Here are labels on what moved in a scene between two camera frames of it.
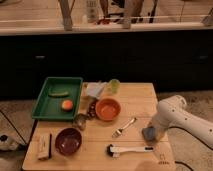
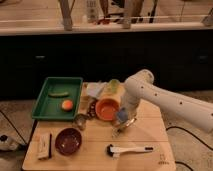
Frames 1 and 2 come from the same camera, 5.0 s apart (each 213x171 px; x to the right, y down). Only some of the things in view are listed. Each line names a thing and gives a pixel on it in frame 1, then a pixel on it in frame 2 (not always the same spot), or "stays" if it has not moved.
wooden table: [108, 137] stays
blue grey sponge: [149, 133] → [122, 115]
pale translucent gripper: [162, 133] → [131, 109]
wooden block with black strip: [44, 146] stays
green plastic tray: [58, 99] stays
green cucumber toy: [59, 94] stays
